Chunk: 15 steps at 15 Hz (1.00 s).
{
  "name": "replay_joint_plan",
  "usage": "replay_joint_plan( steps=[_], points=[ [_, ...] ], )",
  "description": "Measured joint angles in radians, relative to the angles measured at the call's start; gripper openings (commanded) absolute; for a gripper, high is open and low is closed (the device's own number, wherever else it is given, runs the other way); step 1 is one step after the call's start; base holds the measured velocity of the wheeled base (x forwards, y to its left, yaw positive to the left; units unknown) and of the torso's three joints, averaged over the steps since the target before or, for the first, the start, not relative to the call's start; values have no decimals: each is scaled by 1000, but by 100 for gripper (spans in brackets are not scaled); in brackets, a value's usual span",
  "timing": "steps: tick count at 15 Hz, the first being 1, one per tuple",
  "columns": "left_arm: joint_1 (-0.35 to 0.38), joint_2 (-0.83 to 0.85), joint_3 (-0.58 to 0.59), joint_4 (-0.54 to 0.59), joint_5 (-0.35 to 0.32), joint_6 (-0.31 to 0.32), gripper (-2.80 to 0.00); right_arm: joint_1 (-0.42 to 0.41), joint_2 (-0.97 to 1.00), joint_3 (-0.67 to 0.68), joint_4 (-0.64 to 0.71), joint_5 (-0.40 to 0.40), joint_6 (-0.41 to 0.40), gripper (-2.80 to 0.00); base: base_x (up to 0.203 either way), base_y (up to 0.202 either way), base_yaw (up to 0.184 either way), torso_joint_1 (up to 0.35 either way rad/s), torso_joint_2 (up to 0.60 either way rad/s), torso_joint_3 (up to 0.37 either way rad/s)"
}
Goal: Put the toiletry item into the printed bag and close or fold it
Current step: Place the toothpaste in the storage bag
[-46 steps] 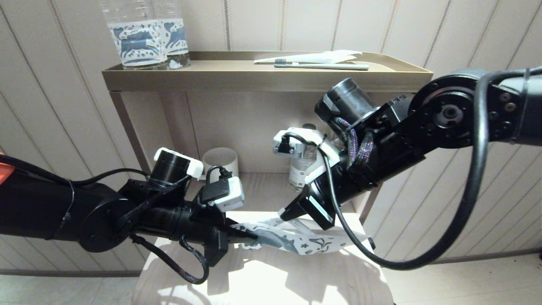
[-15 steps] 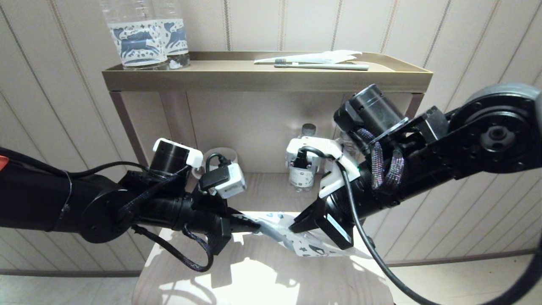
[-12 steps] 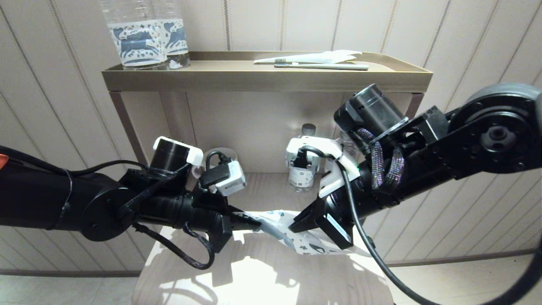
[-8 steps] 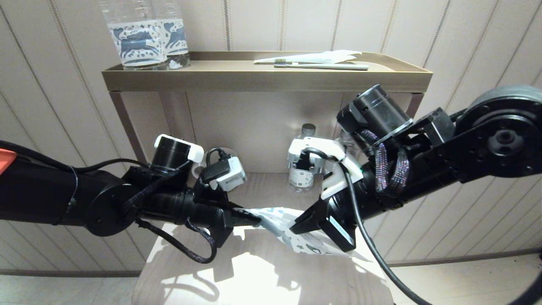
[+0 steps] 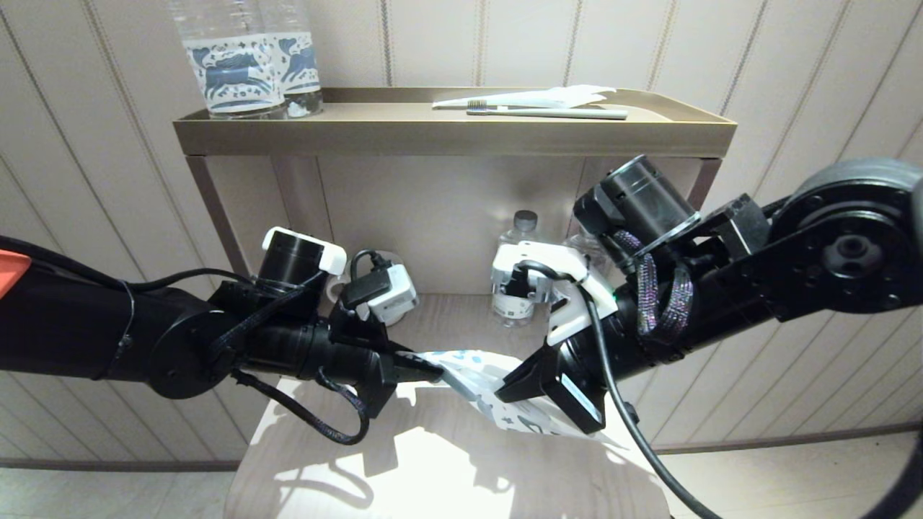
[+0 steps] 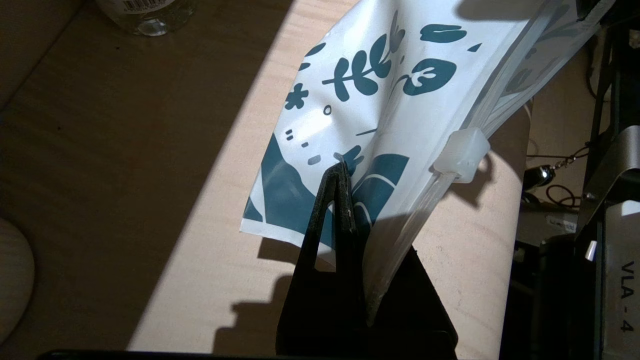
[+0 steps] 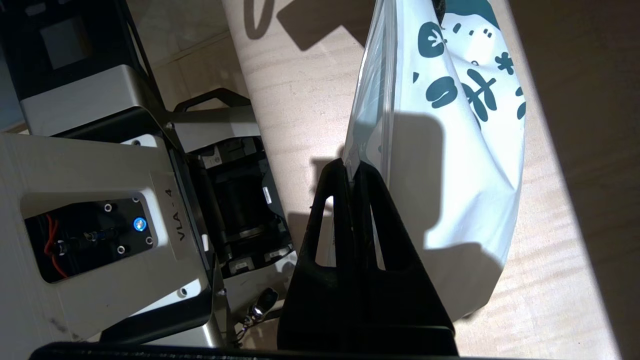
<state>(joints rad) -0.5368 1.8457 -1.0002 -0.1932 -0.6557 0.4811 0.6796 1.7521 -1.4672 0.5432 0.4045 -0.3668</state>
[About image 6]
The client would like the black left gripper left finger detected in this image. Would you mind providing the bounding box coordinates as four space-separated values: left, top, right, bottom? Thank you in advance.
276 161 370 357

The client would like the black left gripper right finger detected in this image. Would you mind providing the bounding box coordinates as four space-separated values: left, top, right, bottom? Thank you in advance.
370 245 459 357

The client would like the blue white patterned zip pouch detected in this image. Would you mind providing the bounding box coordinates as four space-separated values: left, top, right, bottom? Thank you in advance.
240 0 617 327

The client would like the white black robot chassis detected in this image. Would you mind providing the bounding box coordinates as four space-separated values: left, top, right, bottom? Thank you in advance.
515 0 640 360

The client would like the small water bottle grey cap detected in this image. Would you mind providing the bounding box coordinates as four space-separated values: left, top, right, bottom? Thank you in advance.
95 0 197 37

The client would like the black keys and cable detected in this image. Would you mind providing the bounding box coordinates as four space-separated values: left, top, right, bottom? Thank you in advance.
524 145 592 208

